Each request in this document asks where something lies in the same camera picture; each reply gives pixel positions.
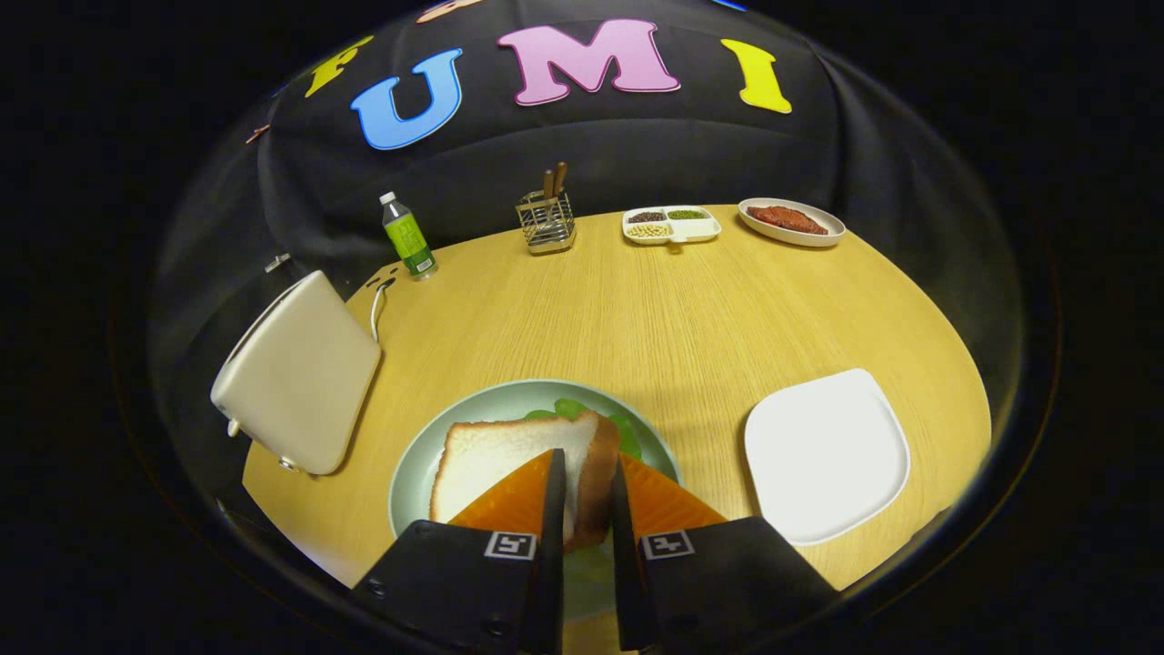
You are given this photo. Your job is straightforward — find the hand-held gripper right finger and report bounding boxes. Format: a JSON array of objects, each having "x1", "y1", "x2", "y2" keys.
[{"x1": 607, "y1": 452, "x2": 838, "y2": 651}]

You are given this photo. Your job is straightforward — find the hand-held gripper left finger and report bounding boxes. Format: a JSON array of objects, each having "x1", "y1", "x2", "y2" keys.
[{"x1": 350, "y1": 448, "x2": 569, "y2": 655}]

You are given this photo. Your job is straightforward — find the white bread slice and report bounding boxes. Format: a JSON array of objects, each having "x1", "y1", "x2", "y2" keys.
[{"x1": 429, "y1": 409, "x2": 621, "y2": 554}]

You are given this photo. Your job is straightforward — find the green lettuce leaf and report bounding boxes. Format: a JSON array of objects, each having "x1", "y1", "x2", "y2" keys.
[{"x1": 526, "y1": 398, "x2": 643, "y2": 460}]

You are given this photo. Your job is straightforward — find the round pale green plate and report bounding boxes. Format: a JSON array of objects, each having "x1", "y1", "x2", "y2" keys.
[{"x1": 388, "y1": 378, "x2": 683, "y2": 621}]

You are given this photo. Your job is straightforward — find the square white plate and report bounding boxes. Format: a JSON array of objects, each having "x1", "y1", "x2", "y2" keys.
[{"x1": 744, "y1": 368, "x2": 911, "y2": 547}]

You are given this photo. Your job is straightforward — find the white toaster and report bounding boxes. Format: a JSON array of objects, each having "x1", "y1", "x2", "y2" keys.
[{"x1": 210, "y1": 269, "x2": 383, "y2": 476}]

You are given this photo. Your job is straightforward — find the round white plate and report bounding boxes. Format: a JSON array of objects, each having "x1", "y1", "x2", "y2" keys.
[{"x1": 738, "y1": 197, "x2": 847, "y2": 248}]

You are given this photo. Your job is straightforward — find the green label water bottle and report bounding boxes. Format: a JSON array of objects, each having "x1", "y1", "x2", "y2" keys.
[{"x1": 379, "y1": 191, "x2": 439, "y2": 281}]

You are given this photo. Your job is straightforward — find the white divided dish with beans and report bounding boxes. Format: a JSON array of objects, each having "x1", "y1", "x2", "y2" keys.
[{"x1": 622, "y1": 206, "x2": 722, "y2": 248}]

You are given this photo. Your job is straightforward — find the red meat slice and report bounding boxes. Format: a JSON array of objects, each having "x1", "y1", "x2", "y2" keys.
[{"x1": 748, "y1": 206, "x2": 829, "y2": 237}]

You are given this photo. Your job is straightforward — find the black backdrop cloth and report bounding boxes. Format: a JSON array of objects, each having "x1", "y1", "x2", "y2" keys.
[{"x1": 150, "y1": 0, "x2": 1010, "y2": 301}]

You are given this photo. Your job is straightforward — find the white toaster cable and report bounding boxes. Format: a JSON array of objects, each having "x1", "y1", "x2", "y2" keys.
[{"x1": 368, "y1": 277, "x2": 398, "y2": 343}]

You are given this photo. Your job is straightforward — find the metal wire utensil holder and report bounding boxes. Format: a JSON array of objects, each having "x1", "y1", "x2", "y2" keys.
[{"x1": 516, "y1": 189, "x2": 577, "y2": 256}]

